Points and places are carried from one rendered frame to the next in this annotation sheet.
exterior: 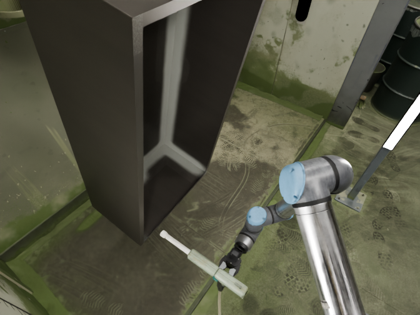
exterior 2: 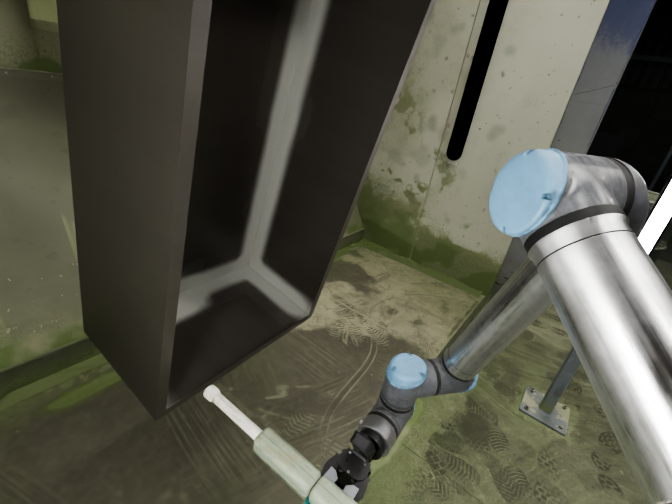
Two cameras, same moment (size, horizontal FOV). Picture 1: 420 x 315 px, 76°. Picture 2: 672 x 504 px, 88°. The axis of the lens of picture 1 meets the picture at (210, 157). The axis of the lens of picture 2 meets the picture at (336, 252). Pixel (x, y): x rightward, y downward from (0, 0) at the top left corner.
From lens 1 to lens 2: 0.56 m
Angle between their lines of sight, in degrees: 22
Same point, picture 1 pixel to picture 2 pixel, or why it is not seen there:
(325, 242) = (651, 301)
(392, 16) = not seen: hidden behind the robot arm
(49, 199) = (13, 337)
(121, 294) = not seen: outside the picture
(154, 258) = (181, 481)
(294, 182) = (543, 164)
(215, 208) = (317, 399)
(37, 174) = (12, 285)
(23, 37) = not seen: hidden behind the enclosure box
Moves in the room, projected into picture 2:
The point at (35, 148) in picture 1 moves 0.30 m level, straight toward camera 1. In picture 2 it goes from (27, 242) to (34, 279)
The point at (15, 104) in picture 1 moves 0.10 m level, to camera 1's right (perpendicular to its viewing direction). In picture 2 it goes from (22, 169) to (48, 173)
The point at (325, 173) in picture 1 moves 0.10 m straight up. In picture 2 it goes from (603, 165) to (644, 80)
